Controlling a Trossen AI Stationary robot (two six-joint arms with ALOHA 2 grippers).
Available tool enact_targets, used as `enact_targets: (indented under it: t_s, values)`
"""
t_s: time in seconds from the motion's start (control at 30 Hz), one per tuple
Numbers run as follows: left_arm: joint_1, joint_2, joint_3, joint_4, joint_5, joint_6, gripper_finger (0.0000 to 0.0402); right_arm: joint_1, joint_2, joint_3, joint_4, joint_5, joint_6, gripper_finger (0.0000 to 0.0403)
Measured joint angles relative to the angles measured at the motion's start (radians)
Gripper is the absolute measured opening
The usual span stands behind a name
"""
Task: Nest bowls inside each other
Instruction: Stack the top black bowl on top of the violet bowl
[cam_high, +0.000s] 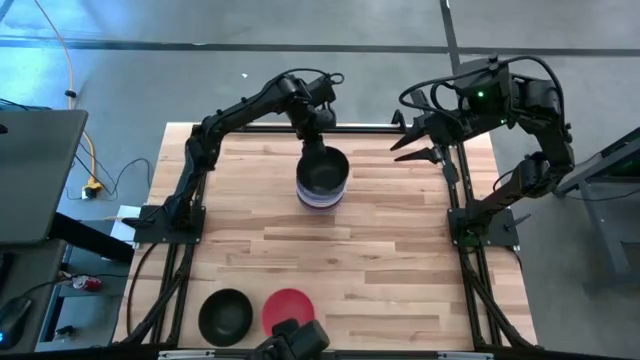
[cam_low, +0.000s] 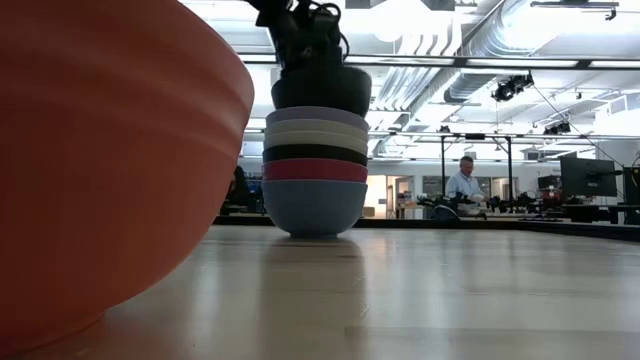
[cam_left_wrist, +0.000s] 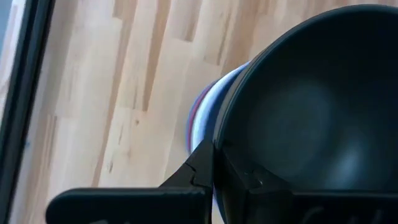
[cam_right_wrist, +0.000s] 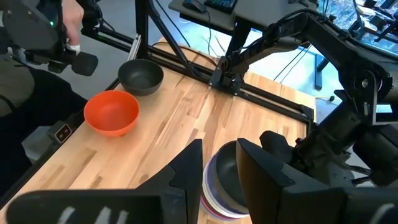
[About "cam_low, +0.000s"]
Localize distant black robot arms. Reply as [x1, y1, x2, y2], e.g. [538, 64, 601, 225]
[417, 191, 542, 221]

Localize orange bowl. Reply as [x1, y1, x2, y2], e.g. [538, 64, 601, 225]
[0, 0, 256, 359]

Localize black ceiling spotlight cluster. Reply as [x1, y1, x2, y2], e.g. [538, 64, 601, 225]
[490, 72, 536, 103]

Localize black bowl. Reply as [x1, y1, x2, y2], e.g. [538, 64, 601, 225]
[270, 65, 374, 119]
[262, 143, 369, 168]

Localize person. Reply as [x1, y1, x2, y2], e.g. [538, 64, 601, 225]
[444, 155, 489, 218]

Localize lavender bowl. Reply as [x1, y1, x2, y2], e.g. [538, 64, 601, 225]
[265, 105, 370, 133]

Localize distant black station frame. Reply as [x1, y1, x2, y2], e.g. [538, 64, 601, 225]
[438, 132, 515, 217]

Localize blue bowl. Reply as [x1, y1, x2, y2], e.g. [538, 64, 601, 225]
[261, 179, 369, 240]

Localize silver ceiling air duct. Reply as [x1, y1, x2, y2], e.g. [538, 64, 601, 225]
[443, 0, 546, 105]

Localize black computer monitor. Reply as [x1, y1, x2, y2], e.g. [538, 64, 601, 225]
[559, 155, 619, 199]

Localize maroon bowl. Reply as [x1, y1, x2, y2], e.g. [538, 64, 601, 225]
[262, 158, 369, 184]

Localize white bowl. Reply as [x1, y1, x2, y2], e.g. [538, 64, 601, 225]
[263, 118, 370, 144]
[263, 130, 370, 157]

